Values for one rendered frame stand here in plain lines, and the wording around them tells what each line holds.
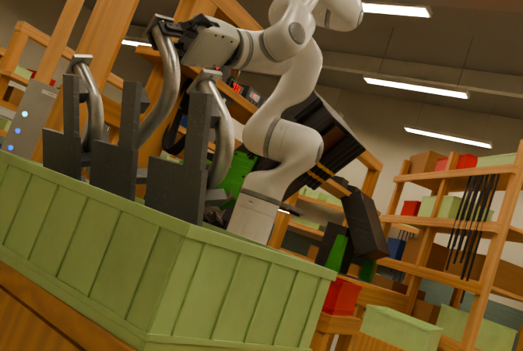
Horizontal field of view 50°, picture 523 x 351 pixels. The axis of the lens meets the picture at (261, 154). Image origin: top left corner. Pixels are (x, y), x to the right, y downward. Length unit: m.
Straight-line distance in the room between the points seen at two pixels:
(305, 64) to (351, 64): 8.89
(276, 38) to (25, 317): 0.68
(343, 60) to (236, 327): 9.79
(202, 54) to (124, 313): 0.55
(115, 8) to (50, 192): 1.26
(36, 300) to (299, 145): 0.85
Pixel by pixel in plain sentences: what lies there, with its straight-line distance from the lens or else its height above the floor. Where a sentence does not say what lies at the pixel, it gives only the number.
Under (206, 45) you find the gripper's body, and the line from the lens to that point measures 1.11.
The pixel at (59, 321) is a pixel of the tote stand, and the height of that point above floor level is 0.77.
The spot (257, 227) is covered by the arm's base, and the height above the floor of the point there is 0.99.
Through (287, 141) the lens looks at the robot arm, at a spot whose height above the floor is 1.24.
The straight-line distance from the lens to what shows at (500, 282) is 4.64.
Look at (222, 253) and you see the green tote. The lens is 0.80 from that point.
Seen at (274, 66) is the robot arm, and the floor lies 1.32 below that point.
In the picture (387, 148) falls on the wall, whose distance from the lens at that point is 11.90.
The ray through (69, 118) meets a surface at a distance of 1.14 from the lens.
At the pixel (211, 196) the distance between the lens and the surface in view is 0.91.
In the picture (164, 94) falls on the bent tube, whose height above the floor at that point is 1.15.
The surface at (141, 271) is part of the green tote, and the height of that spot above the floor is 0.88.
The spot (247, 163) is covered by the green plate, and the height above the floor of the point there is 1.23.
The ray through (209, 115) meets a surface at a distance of 0.87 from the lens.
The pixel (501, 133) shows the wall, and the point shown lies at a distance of 11.53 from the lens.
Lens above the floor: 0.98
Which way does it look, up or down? 8 degrees up
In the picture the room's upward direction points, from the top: 20 degrees clockwise
